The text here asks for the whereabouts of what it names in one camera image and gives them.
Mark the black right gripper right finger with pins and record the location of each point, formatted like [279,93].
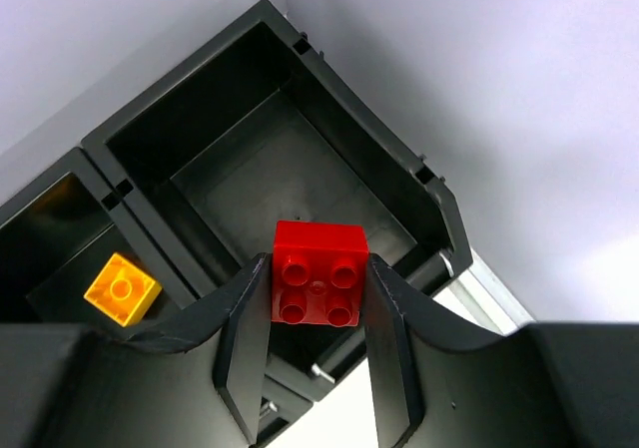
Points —
[438,380]

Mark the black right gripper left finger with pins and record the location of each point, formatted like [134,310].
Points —
[193,380]

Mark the yellow square lego brick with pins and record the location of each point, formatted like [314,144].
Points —
[122,291]

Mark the red square lego brick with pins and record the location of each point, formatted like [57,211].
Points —
[318,273]

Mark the black container row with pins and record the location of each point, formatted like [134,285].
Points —
[189,181]

